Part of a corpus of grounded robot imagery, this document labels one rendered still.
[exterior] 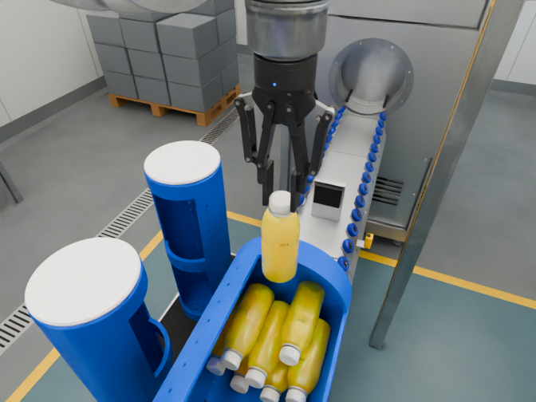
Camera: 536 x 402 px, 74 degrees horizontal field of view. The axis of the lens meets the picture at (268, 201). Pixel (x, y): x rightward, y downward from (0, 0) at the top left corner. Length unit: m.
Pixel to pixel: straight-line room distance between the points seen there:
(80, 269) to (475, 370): 1.85
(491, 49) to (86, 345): 1.24
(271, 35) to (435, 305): 2.07
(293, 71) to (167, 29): 3.18
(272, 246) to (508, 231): 2.53
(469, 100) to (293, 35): 0.81
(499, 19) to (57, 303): 1.25
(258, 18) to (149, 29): 3.29
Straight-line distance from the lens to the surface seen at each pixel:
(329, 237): 1.20
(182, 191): 1.28
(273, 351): 0.79
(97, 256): 1.09
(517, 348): 2.38
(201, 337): 0.67
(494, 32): 1.10
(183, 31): 3.47
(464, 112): 1.16
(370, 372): 2.01
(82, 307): 0.99
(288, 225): 0.57
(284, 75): 0.42
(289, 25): 0.40
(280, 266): 0.63
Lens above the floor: 1.79
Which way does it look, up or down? 41 degrees down
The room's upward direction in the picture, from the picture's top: straight up
